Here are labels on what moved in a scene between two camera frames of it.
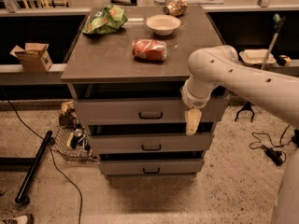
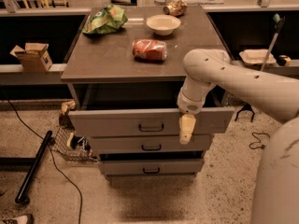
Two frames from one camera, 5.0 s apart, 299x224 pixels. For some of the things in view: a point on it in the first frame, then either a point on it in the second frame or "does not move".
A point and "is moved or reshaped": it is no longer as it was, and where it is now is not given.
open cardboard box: x=34 y=56 does not move
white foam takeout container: x=256 y=56 does not move
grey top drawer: x=145 y=111 is moved or reshaped
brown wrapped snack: x=176 y=7 does not move
